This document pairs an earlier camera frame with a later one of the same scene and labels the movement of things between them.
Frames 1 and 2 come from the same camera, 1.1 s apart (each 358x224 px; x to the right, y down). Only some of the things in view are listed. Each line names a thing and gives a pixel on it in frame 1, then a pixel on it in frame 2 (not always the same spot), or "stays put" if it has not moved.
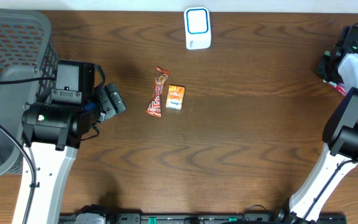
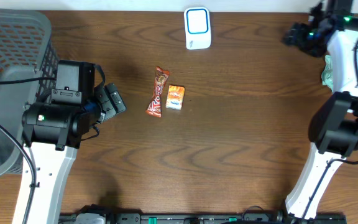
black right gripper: x=323 y=71 to x=295 y=37
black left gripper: x=105 y=101 stays put
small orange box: x=174 y=97 stays put
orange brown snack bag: x=155 y=107 stays put
